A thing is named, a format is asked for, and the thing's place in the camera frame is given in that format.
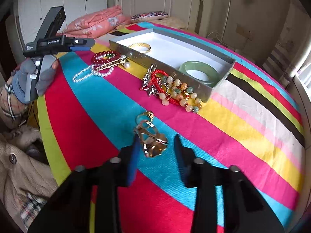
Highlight dark red bead bracelet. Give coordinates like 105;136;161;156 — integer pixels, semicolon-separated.
91;50;122;66

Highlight white pearl necklace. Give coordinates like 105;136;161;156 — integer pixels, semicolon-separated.
72;63;115;84

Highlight red braided cord bracelet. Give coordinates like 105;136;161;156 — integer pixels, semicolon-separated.
150;69;182;106

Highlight silver leaf brooch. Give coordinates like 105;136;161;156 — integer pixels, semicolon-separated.
140;63;160;98

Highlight multicolour jade bead bracelet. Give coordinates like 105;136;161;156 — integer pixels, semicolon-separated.
158;75;203;114

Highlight pearl earring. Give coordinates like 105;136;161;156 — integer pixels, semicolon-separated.
123;62;130;69

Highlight gold bangle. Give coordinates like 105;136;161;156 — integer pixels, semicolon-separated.
128;43;151;54

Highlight green jade bangle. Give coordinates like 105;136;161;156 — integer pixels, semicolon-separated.
179;61;220;87

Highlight gold ring green stone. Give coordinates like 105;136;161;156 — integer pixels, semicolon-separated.
135;110;155;125

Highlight gold rhinestone hair clip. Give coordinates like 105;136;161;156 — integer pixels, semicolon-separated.
94;55;128;72

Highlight gloved left hand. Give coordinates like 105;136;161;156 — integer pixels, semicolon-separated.
12;55;59;104

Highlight white wardrobe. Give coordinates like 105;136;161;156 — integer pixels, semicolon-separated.
14;0;108;47

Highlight colourful striped cloth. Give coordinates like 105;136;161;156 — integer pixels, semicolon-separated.
38;27;305;227

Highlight pink floral folded quilt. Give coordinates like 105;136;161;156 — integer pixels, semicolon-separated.
57;5;131;38

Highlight grey cardboard tray box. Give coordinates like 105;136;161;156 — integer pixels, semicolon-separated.
110;28;236;102

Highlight embroidered round cushion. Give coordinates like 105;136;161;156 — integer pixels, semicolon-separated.
131;11;169;23

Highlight yellow patterned pillow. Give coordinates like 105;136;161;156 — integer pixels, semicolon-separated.
150;16;187;30

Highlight white bed headboard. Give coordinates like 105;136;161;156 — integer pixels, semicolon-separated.
114;0;214;37

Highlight patterned striped curtain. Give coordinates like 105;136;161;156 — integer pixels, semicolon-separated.
263;12;310;86

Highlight white desk lamp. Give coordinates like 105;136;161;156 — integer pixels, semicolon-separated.
213;0;232;44

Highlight wall socket plate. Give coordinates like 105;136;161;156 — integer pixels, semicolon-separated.
236;24;253;41

